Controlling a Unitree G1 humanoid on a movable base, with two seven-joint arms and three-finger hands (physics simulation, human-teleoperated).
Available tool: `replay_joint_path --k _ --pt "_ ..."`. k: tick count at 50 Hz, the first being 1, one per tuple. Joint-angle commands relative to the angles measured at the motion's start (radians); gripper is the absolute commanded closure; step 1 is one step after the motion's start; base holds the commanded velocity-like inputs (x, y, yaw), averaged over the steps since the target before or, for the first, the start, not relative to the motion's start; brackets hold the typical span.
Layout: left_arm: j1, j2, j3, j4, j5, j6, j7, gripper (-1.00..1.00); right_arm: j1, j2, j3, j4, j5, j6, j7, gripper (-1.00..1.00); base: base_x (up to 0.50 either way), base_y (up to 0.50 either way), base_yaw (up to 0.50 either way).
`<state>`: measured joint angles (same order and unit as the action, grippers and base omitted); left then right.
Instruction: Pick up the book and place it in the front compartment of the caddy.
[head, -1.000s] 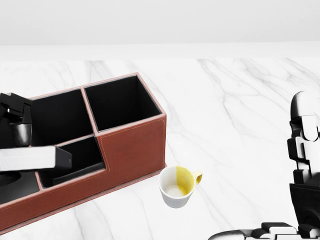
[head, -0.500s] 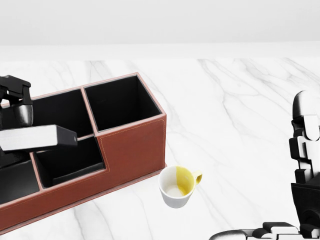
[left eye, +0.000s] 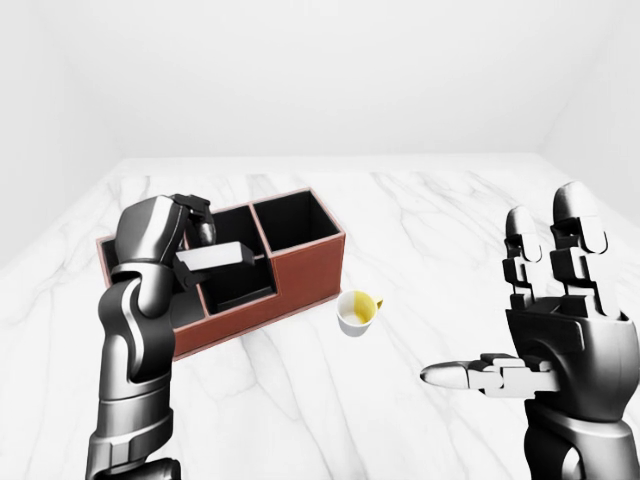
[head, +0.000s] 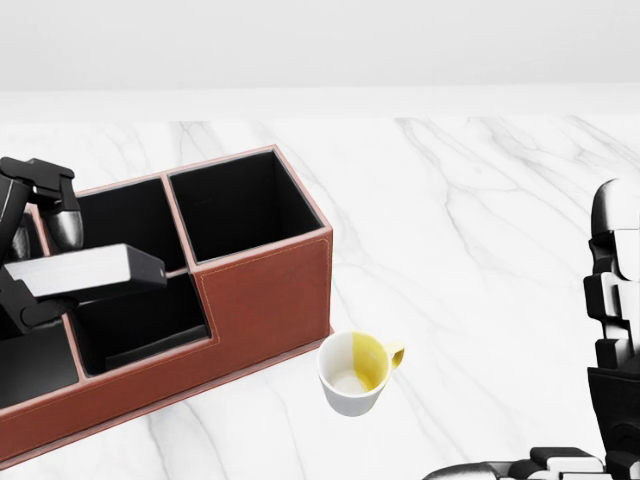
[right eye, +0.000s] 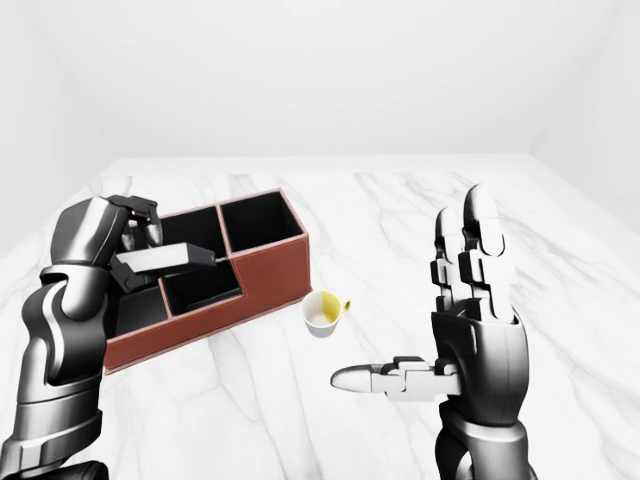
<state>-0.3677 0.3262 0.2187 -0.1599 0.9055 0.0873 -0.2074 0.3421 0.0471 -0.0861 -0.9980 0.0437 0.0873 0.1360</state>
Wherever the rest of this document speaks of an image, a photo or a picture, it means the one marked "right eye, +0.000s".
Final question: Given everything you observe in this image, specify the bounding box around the white and yellow mug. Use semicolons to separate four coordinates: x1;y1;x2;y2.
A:
301;290;352;339

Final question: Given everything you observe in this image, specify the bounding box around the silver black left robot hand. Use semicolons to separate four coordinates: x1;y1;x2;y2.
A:
49;194;165;295

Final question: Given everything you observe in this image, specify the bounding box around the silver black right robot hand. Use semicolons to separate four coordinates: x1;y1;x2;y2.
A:
330;183;530;428

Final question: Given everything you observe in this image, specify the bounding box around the red-brown desk caddy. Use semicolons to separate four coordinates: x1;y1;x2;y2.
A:
102;187;311;376

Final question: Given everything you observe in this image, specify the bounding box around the white book with dark cover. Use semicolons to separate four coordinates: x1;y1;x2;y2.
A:
113;242;217;274

